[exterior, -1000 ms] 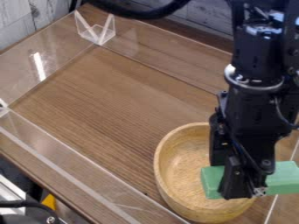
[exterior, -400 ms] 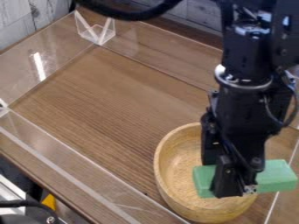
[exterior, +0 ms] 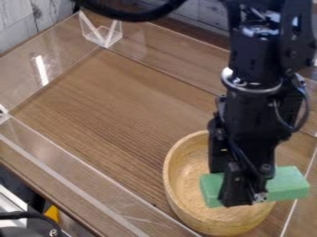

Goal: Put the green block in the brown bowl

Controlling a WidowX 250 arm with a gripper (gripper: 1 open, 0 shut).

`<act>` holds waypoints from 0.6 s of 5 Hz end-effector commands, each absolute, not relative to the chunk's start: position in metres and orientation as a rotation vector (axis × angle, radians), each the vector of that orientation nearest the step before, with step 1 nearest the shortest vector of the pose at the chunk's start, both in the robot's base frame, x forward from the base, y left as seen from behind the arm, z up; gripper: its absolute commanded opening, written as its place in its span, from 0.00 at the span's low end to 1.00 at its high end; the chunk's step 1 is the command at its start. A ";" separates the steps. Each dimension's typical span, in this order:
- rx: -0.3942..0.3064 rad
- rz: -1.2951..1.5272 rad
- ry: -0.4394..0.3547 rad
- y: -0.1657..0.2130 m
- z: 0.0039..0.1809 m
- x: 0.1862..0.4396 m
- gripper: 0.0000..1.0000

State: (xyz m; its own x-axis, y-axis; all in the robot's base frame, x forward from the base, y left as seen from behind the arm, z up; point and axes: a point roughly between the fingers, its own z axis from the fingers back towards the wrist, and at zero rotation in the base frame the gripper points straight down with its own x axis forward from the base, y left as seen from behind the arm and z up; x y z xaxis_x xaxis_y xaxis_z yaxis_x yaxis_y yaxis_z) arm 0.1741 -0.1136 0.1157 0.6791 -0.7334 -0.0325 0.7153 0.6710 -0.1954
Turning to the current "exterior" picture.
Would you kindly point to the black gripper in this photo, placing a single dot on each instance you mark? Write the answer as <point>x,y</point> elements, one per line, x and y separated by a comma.
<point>247,130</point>

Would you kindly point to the green rectangular block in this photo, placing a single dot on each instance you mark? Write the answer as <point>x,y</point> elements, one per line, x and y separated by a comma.
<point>287,186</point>

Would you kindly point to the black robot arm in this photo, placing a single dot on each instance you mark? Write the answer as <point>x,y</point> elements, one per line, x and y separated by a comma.
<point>272,45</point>

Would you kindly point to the brown wooden bowl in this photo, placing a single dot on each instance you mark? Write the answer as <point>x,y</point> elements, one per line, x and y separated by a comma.
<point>187,163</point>

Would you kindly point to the yellow warning sticker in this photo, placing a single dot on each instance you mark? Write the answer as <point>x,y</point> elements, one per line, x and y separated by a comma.
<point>53,213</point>

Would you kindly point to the clear acrylic enclosure wall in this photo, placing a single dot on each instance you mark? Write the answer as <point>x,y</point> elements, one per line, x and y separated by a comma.
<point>93,115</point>

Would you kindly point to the clear acrylic corner bracket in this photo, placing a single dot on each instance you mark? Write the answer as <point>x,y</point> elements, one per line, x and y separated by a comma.
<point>105,36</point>

